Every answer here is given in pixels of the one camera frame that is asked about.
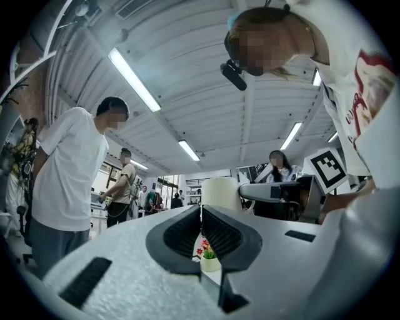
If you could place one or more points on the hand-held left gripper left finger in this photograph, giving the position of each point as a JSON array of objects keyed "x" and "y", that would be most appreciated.
[{"x": 125, "y": 265}]

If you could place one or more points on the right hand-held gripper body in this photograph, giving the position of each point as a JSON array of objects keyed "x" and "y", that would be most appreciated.
[{"x": 315, "y": 200}]

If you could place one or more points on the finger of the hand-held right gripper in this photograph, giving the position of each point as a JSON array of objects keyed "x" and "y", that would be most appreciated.
[{"x": 259, "y": 192}]

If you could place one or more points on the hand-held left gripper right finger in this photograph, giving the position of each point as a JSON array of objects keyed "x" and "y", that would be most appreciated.
[{"x": 275, "y": 265}]

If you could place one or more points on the cream cup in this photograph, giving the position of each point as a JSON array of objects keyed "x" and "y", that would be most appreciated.
[{"x": 218, "y": 193}]

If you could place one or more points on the person's right forearm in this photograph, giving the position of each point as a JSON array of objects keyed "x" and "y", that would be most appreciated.
[{"x": 350, "y": 195}]

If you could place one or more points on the long ceiling light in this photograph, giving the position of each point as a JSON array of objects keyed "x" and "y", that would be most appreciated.
[
  {"x": 317, "y": 78},
  {"x": 189, "y": 150},
  {"x": 134, "y": 79},
  {"x": 139, "y": 164},
  {"x": 291, "y": 136},
  {"x": 332, "y": 137}
]

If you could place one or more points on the white pot with flowers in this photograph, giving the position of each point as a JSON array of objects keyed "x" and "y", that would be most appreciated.
[{"x": 210, "y": 259}]

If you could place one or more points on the person's white printed shirt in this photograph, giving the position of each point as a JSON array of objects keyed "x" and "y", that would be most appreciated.
[{"x": 350, "y": 62}]

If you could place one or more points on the person's head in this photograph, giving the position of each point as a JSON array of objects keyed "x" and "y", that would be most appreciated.
[{"x": 268, "y": 40}]

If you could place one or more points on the ceiling air vent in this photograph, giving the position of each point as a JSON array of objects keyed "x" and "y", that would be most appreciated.
[{"x": 132, "y": 7}]

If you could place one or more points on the black and white wall poster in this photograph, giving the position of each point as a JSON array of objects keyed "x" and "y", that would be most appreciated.
[{"x": 254, "y": 173}]

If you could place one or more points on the black head-mounted camera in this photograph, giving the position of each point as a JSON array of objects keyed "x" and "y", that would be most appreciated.
[{"x": 233, "y": 75}]

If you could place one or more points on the white curved metal frame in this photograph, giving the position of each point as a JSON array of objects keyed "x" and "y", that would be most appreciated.
[{"x": 37, "y": 59}]

